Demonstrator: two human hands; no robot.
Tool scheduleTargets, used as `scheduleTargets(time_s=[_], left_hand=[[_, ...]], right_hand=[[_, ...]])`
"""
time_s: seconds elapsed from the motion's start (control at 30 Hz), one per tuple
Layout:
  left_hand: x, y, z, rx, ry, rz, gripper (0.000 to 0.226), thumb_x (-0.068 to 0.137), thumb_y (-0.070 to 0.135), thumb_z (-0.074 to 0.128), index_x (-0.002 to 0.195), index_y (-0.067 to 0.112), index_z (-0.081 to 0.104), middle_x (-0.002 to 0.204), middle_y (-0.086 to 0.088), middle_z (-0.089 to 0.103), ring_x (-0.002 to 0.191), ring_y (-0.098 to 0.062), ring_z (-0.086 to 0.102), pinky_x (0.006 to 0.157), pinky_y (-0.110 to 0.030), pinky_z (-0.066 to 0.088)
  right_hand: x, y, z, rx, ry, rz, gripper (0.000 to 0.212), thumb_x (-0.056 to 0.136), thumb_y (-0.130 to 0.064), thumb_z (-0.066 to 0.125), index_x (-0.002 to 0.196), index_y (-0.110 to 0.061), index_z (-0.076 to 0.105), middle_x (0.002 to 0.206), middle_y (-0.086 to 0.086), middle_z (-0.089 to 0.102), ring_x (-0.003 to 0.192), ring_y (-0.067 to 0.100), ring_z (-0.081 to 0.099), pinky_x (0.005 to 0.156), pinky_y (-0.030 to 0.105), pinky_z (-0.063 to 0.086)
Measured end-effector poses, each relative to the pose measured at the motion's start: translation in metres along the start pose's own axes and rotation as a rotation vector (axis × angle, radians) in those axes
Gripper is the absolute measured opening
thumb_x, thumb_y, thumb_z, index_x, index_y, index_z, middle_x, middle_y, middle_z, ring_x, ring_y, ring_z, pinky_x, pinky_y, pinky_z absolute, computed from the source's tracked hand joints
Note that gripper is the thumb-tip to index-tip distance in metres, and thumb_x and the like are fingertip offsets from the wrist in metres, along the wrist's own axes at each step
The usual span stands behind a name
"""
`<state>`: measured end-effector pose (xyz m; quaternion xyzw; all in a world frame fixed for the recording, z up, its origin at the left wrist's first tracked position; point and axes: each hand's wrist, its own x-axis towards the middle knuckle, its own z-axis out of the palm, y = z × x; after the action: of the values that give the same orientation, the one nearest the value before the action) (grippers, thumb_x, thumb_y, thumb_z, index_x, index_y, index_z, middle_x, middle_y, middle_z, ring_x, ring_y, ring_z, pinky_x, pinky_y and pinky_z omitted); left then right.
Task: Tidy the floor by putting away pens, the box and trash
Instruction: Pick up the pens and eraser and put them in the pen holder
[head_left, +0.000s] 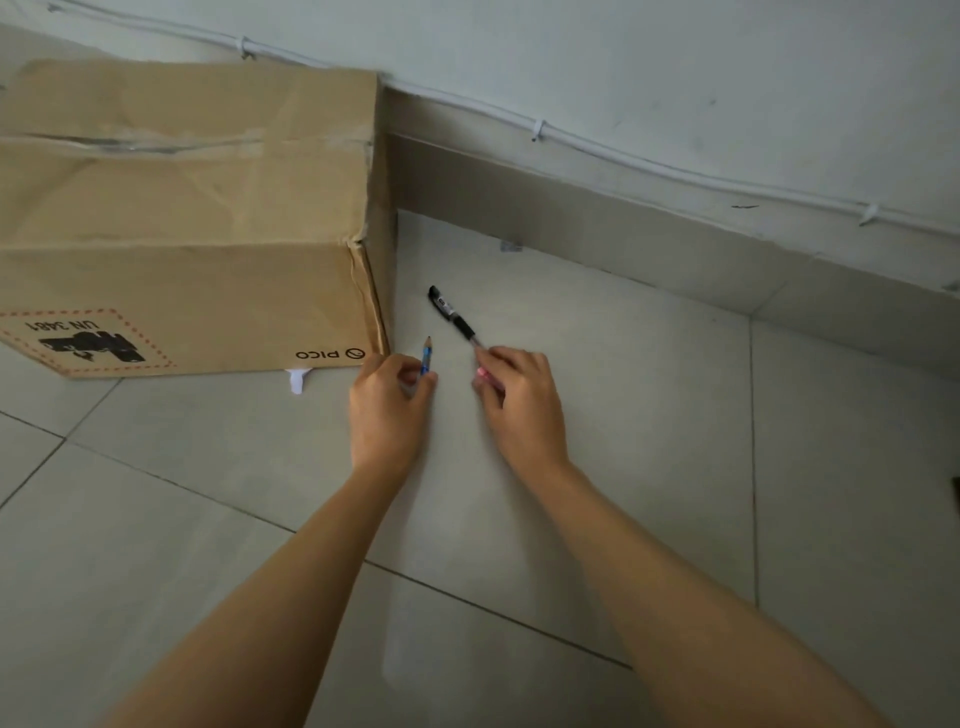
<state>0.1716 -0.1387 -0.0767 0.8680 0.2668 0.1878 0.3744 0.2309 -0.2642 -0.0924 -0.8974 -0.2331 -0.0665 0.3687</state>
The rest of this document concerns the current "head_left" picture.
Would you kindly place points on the small grey tape piece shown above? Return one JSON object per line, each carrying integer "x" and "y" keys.
{"x": 510, "y": 245}

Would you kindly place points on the blue pencil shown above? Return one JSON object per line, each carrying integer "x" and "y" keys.
{"x": 427, "y": 356}

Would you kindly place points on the person's right thumb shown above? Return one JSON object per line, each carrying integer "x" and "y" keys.
{"x": 485, "y": 394}

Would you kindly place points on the black marker pen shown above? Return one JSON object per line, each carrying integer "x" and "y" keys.
{"x": 454, "y": 316}

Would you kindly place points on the brown cardboard box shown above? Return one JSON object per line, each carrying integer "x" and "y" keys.
{"x": 187, "y": 217}

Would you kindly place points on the person's right hand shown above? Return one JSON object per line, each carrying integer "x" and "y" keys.
{"x": 529, "y": 420}

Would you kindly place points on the person's left hand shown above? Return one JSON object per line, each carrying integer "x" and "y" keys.
{"x": 386, "y": 424}

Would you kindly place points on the person's left thumb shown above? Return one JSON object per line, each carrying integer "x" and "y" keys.
{"x": 426, "y": 391}

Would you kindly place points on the white paper scrap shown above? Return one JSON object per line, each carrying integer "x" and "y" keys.
{"x": 297, "y": 380}

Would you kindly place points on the person's right forearm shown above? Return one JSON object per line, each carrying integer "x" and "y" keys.
{"x": 675, "y": 600}

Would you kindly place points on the person's left forearm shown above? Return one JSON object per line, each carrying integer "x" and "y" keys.
{"x": 277, "y": 600}

